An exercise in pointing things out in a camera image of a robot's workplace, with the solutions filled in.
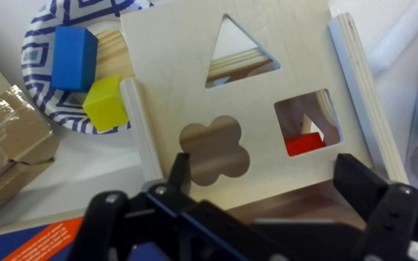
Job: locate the blue rectangular block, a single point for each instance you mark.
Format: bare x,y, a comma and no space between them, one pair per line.
73,58

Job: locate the plain wooden block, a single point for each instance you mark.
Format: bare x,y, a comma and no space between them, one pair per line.
112,52

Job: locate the red block inside cube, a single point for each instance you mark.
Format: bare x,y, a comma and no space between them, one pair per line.
304,144

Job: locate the wooden lid with shape holes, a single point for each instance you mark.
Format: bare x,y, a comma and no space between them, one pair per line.
170,52

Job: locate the yellow rectangular block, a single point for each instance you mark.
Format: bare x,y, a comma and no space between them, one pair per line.
105,102

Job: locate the clear plastic container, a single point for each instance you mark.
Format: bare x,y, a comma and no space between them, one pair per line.
403,33

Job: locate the wooden shape sorter cube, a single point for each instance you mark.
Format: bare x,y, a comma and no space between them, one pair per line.
364,96

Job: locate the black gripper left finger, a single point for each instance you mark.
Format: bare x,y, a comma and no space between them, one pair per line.
181,174

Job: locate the brown cardboard box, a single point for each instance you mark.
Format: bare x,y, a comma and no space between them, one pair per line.
11,139

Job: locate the blue patterned paper plate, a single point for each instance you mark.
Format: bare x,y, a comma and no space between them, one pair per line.
37,67

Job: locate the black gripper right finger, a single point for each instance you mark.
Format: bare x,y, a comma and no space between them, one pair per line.
356,180

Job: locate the blue book with orange stripe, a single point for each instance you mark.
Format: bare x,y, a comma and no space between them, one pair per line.
30,241

